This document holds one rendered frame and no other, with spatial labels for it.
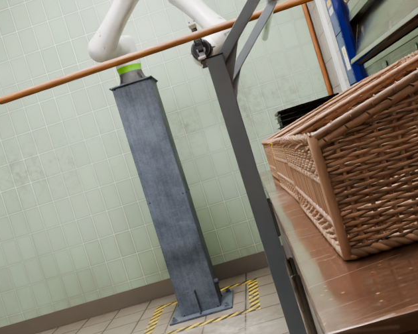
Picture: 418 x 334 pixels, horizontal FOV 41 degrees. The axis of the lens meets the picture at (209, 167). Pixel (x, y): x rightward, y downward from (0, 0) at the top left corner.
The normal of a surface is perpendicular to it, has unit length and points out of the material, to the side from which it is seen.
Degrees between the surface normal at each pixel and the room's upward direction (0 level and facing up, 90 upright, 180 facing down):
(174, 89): 90
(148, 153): 90
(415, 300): 0
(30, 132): 90
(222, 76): 90
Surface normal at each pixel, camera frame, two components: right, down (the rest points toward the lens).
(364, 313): -0.29, -0.96
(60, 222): -0.07, 0.04
